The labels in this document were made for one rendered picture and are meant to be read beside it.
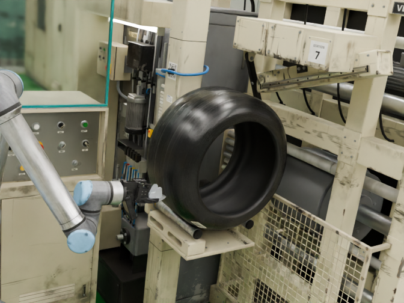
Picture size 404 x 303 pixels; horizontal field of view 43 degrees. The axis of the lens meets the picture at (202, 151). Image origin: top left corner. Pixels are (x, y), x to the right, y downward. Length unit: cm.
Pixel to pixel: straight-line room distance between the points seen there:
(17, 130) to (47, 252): 113
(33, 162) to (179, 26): 95
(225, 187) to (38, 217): 93
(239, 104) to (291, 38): 35
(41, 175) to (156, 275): 111
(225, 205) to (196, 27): 82
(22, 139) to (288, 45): 109
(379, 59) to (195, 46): 80
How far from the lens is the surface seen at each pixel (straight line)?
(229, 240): 238
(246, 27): 236
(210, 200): 244
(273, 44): 221
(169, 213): 232
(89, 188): 190
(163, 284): 272
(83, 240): 181
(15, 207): 260
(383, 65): 207
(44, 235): 271
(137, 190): 200
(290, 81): 232
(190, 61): 233
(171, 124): 205
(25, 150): 175
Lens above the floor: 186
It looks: 17 degrees down
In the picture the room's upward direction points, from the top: 7 degrees clockwise
